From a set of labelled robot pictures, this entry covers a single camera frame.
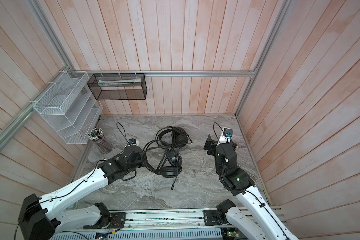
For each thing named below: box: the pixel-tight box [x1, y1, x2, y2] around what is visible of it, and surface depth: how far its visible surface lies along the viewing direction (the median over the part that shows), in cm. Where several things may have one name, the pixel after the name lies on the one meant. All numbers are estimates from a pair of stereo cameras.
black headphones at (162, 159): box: [142, 139, 183, 190], surface depth 74 cm
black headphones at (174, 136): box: [155, 125, 194, 148], surface depth 103 cm
